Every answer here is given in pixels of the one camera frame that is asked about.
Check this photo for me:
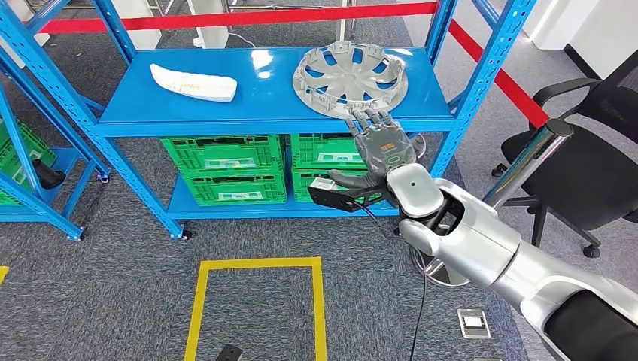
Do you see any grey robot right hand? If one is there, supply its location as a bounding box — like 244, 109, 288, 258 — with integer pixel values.
329, 108, 418, 193

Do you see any grey plastic wheel cover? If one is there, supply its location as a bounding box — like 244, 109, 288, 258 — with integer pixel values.
292, 41, 409, 120

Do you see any blue metal shelf rack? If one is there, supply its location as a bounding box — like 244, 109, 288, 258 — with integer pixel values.
0, 47, 111, 243
0, 0, 539, 241

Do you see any white curved plastic part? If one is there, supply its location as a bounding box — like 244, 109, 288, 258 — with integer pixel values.
150, 63, 238, 103

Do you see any red barrier belt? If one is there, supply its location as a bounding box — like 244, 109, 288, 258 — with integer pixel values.
447, 19, 549, 129
37, 1, 439, 35

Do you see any metal floor socket plate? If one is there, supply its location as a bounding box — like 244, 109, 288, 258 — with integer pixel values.
457, 308, 493, 340

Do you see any black office chair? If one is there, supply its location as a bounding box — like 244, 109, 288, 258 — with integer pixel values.
491, 50, 638, 260

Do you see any white furniture panel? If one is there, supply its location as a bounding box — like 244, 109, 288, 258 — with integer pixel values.
187, 0, 230, 50
110, 0, 163, 51

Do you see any black cylinder object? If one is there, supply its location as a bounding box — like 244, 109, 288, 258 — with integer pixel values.
32, 159, 67, 190

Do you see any metal frame table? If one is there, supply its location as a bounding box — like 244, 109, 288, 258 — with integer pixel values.
224, 0, 360, 44

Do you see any chrome stanchion post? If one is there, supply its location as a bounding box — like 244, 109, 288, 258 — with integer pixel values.
409, 118, 575, 289

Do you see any white cable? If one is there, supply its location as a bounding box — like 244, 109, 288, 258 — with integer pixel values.
226, 30, 256, 50

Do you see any black cable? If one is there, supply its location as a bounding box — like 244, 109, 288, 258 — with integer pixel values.
348, 199, 429, 361

